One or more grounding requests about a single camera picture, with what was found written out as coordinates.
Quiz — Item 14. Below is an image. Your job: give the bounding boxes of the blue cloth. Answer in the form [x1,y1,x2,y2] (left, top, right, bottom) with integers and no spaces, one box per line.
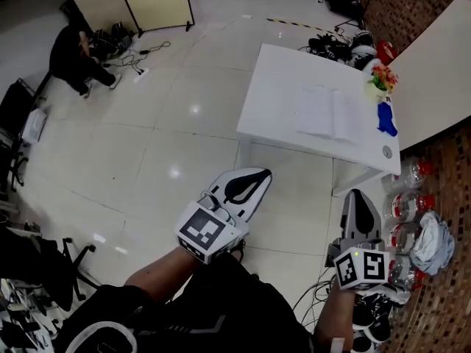
[376,101,399,137]

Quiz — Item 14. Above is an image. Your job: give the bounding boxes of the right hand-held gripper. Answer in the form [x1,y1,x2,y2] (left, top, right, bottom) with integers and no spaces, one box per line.
[326,188,391,292]

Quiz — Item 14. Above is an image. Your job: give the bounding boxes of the black shoes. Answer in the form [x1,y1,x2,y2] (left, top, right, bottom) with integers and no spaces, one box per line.
[352,291,394,345]

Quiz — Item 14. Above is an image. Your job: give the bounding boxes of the red bag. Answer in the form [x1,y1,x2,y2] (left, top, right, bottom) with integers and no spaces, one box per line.
[375,40,399,66]

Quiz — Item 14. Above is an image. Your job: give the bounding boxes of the grey floor cables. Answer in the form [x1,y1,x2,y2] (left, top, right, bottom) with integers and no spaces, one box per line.
[292,268,340,325]

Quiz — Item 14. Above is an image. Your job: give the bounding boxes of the pile of black equipment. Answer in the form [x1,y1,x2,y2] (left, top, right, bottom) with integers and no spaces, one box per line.
[91,21,134,57]

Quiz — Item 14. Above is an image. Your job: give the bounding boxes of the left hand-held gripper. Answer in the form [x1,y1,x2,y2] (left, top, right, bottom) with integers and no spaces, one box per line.
[175,166,274,266]

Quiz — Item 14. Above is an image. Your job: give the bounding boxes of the white book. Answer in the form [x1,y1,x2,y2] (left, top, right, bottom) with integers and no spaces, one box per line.
[293,84,364,146]

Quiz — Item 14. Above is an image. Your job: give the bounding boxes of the white helmet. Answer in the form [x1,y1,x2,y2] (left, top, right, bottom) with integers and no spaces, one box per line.
[350,29,379,72]

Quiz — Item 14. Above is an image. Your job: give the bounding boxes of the black office chair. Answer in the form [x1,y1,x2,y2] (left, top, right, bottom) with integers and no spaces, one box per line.
[0,225,105,313]

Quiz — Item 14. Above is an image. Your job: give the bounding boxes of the person's right forearm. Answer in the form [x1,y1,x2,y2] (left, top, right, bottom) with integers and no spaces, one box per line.
[314,278,361,353]

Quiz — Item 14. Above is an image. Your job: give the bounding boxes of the yellow black floor tape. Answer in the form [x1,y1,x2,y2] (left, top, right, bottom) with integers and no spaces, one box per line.
[265,16,311,29]

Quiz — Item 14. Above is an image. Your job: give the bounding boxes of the beige board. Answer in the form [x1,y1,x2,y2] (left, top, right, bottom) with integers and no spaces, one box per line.
[387,0,471,152]

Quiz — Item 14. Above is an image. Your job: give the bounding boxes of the pile of black cables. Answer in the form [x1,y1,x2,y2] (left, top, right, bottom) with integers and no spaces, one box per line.
[297,30,355,64]

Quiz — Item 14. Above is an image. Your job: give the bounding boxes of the person's left forearm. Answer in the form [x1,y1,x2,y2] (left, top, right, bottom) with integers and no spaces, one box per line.
[124,246,208,303]

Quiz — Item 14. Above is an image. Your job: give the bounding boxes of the white power strip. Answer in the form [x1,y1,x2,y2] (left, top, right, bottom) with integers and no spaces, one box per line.
[132,67,152,85]

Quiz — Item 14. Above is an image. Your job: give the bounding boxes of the black floor cable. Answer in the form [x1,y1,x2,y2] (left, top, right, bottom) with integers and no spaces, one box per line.
[120,40,173,76]

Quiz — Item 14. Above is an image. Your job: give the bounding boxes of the beige partition screen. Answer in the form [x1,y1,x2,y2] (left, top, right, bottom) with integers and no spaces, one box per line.
[60,0,196,38]

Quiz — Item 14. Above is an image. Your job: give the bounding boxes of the white box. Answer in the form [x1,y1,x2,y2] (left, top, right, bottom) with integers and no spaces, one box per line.
[21,107,49,146]

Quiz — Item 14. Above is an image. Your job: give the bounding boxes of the cluttered desk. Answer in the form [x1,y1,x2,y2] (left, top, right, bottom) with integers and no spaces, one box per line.
[0,277,58,353]

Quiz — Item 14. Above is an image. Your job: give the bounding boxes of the grey crumpled cloth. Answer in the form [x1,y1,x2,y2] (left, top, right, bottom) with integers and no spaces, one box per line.
[408,210,456,276]

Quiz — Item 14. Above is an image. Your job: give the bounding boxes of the white table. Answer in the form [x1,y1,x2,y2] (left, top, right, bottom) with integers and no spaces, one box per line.
[235,42,402,198]

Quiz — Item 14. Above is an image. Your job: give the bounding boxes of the person's black clothing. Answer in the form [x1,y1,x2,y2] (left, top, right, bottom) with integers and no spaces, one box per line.
[54,250,318,353]

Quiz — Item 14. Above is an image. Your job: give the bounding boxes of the black bag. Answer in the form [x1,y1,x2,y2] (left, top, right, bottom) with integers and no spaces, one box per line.
[322,0,366,21]

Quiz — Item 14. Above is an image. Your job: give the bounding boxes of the potted artificial flowers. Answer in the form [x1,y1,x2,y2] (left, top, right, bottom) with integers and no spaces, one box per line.
[366,63,400,104]

